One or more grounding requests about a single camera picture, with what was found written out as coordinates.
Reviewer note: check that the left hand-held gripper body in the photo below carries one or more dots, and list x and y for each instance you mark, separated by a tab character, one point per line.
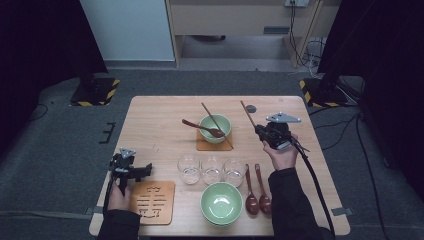
123	170

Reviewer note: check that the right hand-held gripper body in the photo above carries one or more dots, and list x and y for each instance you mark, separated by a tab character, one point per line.
278	135

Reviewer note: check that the brown wooden chopstick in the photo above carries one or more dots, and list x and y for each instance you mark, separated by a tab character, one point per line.
208	113
248	114

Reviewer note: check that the light green ceramic bowl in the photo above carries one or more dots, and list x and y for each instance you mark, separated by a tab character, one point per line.
223	121
220	204

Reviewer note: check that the clear glass cup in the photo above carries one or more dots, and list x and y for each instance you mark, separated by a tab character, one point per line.
189	170
212	171
235	172

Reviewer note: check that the square wooden cutout coaster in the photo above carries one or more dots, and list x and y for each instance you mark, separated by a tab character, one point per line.
168	216
203	146

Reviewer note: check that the dark red wooden spoon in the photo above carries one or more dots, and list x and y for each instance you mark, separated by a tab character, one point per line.
264	205
252	204
196	125

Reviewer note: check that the person's right hand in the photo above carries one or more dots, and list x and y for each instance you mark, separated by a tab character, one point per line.
285	160

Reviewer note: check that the person's left hand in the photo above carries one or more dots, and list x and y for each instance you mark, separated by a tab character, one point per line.
120	201

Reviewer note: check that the round dark table grommet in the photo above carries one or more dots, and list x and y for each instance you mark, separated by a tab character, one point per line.
252	109

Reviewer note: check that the grey tape strip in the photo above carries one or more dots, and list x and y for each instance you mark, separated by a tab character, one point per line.
96	210
343	211

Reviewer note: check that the black stand base striped edges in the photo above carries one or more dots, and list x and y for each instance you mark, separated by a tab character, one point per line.
98	94
318	96

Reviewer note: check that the beige wooden desk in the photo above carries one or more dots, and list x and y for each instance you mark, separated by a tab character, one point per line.
233	20

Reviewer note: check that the black curtain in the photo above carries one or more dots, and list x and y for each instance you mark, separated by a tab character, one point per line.
33	50
393	66

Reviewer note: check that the white wall socket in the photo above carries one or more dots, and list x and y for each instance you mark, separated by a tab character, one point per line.
296	2

